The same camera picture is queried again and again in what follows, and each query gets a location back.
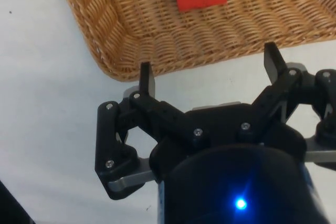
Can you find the brown wicker basket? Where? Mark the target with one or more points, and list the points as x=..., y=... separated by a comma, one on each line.
x=147, y=30

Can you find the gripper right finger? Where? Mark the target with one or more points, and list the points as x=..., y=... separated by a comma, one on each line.
x=278, y=87

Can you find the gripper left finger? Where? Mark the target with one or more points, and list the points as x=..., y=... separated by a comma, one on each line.
x=162, y=113

